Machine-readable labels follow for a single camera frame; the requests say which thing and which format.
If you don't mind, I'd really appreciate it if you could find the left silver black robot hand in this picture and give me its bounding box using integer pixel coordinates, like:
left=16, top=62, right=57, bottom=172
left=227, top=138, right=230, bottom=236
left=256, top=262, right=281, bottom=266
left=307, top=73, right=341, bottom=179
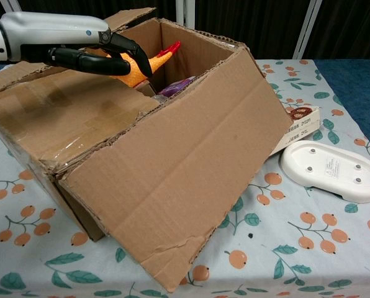
left=0, top=11, right=152, bottom=77

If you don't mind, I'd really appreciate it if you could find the large brown cardboard box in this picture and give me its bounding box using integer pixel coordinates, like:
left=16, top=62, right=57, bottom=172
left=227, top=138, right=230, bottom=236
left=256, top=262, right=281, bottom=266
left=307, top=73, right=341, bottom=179
left=0, top=6, right=294, bottom=293

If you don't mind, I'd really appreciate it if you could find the long baking paper box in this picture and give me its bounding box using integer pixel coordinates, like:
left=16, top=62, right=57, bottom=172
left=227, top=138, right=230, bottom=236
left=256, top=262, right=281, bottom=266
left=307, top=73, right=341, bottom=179
left=270, top=104, right=322, bottom=156

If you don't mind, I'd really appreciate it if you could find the orange rubber chicken toy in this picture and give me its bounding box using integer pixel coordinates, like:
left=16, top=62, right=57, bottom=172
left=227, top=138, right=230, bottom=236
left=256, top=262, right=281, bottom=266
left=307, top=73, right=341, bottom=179
left=106, top=40, right=182, bottom=89

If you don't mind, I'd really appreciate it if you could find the purple packaged item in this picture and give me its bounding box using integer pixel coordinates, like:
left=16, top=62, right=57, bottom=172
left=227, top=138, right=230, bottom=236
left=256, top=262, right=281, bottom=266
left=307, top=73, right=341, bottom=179
left=158, top=78, right=194, bottom=97

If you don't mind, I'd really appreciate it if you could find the white oval plastic tray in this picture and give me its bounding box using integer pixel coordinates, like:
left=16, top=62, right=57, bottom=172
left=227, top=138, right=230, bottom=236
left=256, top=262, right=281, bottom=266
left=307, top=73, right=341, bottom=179
left=279, top=140, right=370, bottom=204

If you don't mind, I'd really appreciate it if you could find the blue table cover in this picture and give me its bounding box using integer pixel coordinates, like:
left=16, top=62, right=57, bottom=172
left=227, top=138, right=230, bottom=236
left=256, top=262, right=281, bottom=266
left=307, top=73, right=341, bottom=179
left=314, top=58, right=370, bottom=162

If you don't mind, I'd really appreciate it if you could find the floral fruit print tablecloth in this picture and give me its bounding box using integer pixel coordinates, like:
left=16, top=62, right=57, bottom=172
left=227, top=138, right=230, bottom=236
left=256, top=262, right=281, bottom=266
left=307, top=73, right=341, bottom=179
left=0, top=58, right=370, bottom=298

